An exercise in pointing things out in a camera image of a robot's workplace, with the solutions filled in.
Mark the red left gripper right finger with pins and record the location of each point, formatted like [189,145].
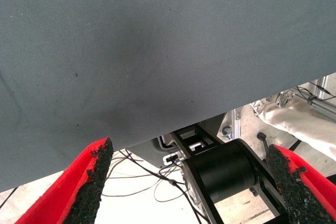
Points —
[304,195]

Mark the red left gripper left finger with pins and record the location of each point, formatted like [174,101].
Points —
[65,195]

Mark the black office chair base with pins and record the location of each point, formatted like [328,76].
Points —
[262,137]

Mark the white cloth bundle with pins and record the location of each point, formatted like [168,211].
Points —
[296,121]

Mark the aluminium table leg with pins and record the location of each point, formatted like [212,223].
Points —
[232,125]

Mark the dark grey table cloth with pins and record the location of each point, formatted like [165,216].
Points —
[131,51]

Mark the black robot body frame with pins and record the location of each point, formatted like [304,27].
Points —
[220,174]

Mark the aluminium profile frame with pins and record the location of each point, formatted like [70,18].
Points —
[323,106]

